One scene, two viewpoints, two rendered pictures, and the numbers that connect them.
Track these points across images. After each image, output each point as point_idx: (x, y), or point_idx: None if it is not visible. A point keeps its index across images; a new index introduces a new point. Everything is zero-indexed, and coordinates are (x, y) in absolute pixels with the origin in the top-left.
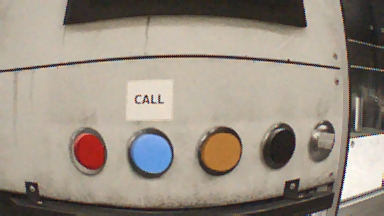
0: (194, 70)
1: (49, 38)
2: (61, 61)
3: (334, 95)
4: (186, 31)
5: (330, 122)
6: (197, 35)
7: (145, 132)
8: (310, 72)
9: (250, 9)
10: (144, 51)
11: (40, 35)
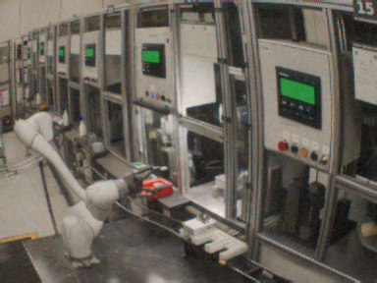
0: (155, 84)
1: (142, 76)
2: (144, 80)
3: (171, 91)
4: (154, 79)
5: (170, 96)
6: (155, 80)
7: (151, 91)
8: (167, 86)
9: (157, 76)
10: (151, 81)
11: (141, 75)
